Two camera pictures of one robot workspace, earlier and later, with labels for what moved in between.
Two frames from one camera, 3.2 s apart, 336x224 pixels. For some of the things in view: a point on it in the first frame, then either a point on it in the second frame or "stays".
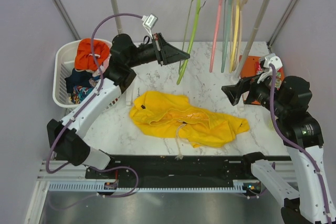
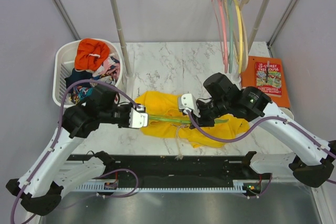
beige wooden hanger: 242,3 to 245,62
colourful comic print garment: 80,93 stays
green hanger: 191,29 to 180,120
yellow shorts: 166,115 stays
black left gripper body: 149,53 to 119,115
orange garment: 84,60 stays
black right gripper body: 261,92 to 209,111
